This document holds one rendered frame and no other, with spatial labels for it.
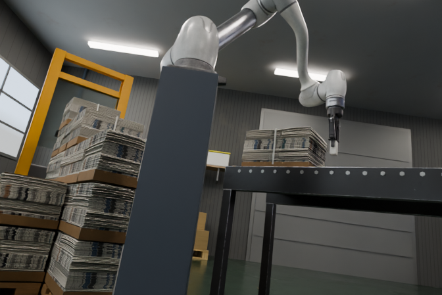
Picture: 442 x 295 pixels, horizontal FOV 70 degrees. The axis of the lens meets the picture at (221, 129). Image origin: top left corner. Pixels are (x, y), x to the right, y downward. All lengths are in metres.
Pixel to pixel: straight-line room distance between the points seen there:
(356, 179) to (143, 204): 0.84
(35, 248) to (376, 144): 6.41
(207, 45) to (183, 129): 0.35
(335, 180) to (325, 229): 5.10
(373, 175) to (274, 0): 0.94
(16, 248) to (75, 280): 0.44
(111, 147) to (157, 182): 0.46
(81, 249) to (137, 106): 5.47
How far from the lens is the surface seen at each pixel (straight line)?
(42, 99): 3.17
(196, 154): 1.03
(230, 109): 6.59
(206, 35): 1.23
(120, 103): 3.33
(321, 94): 1.74
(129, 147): 1.46
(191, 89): 1.10
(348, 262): 6.67
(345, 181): 1.41
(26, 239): 1.78
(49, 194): 1.78
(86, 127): 2.01
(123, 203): 1.44
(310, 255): 6.42
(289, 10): 1.69
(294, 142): 1.66
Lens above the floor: 0.49
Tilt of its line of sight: 17 degrees up
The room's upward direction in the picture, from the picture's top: 8 degrees clockwise
